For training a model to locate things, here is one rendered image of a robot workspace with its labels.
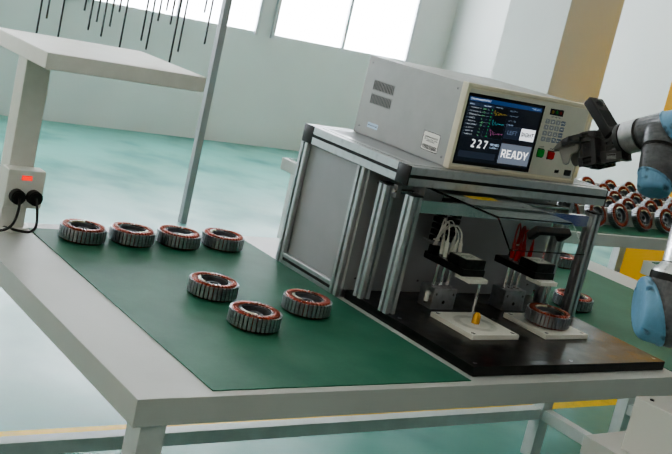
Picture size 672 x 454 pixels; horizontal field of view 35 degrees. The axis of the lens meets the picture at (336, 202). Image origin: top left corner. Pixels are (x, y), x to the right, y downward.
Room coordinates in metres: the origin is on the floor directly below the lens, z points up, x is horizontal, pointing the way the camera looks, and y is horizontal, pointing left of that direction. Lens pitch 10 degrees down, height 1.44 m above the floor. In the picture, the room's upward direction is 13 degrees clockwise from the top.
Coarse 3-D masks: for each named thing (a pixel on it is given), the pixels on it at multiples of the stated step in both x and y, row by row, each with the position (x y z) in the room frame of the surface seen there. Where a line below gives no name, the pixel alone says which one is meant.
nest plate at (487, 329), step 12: (432, 312) 2.45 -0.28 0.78; (444, 312) 2.47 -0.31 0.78; (456, 312) 2.50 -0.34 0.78; (468, 312) 2.53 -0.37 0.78; (456, 324) 2.39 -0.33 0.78; (468, 324) 2.42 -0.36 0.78; (480, 324) 2.44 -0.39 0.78; (492, 324) 2.47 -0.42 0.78; (468, 336) 2.35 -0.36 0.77; (480, 336) 2.35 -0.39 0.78; (492, 336) 2.38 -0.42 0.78; (504, 336) 2.40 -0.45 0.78; (516, 336) 2.42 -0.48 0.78
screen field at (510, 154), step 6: (504, 144) 2.59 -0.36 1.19; (510, 144) 2.60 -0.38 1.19; (504, 150) 2.59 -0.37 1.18; (510, 150) 2.61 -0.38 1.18; (516, 150) 2.62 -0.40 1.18; (522, 150) 2.63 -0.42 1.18; (528, 150) 2.64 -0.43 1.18; (498, 156) 2.59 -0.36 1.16; (504, 156) 2.60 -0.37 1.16; (510, 156) 2.61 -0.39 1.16; (516, 156) 2.62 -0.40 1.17; (522, 156) 2.63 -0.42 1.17; (528, 156) 2.65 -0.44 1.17; (498, 162) 2.59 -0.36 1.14; (504, 162) 2.60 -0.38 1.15; (510, 162) 2.61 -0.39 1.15; (516, 162) 2.63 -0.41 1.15; (522, 162) 2.64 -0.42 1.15
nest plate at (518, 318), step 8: (512, 320) 2.58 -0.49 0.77; (520, 320) 2.56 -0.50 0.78; (528, 328) 2.53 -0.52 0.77; (536, 328) 2.52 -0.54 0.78; (544, 328) 2.54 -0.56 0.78; (544, 336) 2.49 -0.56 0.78; (552, 336) 2.50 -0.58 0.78; (560, 336) 2.51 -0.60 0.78; (568, 336) 2.53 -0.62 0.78; (576, 336) 2.55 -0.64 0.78; (584, 336) 2.57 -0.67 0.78
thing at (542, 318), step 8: (528, 304) 2.61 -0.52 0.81; (536, 304) 2.61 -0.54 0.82; (544, 304) 2.63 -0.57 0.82; (528, 312) 2.57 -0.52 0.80; (536, 312) 2.55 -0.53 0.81; (544, 312) 2.56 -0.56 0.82; (552, 312) 2.62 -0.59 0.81; (560, 312) 2.60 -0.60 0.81; (528, 320) 2.57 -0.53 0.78; (536, 320) 2.55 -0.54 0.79; (544, 320) 2.54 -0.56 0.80; (552, 320) 2.53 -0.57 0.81; (560, 320) 2.54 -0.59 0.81; (568, 320) 2.55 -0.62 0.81; (552, 328) 2.53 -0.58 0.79; (560, 328) 2.54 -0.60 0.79; (568, 328) 2.57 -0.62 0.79
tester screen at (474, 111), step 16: (480, 112) 2.53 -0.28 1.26; (496, 112) 2.56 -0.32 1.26; (512, 112) 2.59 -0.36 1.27; (528, 112) 2.62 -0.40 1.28; (464, 128) 2.51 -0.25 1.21; (480, 128) 2.54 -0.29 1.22; (496, 128) 2.57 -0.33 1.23; (528, 128) 2.63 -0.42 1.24; (464, 144) 2.51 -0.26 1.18; (496, 144) 2.58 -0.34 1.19; (528, 144) 2.64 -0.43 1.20; (464, 160) 2.52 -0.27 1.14; (480, 160) 2.55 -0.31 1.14; (496, 160) 2.58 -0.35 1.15; (528, 160) 2.65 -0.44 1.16
